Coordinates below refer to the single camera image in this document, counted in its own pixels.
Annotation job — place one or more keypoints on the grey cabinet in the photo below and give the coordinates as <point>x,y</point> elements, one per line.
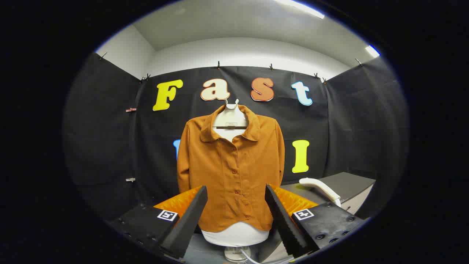
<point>348,185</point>

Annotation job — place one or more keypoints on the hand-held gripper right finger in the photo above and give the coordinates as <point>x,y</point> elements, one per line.
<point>284,223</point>

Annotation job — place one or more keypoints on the black backdrop cloth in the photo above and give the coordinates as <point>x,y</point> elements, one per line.
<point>110,146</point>

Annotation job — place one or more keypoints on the brown button shirt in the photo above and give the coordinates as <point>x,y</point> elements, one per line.
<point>234,165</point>

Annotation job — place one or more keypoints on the small ceiling light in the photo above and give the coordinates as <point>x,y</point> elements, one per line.
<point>372,51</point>

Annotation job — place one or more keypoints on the white mannequin torso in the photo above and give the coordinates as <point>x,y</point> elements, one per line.
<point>234,234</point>

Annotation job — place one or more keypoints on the long ceiling light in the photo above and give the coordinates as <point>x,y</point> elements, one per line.
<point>300,7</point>

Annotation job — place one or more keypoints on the dark clothes hanger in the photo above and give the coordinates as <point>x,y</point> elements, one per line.
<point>229,127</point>

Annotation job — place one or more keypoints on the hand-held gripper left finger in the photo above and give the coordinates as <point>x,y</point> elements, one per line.
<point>187,223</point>

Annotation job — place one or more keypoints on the white garment steamer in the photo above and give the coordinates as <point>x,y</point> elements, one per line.
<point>322,187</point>

